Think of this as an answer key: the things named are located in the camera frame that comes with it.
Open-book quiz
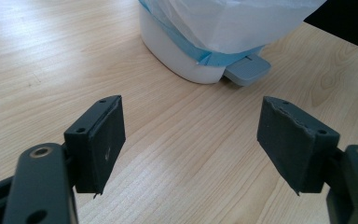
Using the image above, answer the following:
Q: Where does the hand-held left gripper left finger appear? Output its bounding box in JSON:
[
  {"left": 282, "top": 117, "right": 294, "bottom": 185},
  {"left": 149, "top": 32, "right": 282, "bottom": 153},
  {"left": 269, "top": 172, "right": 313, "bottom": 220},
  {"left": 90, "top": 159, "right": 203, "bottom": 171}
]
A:
[{"left": 62, "top": 94, "right": 127, "bottom": 199}]

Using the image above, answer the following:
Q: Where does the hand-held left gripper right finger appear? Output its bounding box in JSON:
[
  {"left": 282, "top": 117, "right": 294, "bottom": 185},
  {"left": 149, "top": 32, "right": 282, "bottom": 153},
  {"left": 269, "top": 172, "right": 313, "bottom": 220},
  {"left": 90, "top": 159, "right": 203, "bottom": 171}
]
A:
[{"left": 256, "top": 95, "right": 341, "bottom": 197}]

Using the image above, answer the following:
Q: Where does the white pedal trash bin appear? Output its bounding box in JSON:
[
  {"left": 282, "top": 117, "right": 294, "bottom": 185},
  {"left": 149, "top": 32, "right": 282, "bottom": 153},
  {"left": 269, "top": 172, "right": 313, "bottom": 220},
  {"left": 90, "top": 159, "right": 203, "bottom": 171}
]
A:
[
  {"left": 139, "top": 4, "right": 273, "bottom": 88},
  {"left": 137, "top": 0, "right": 328, "bottom": 67}
]

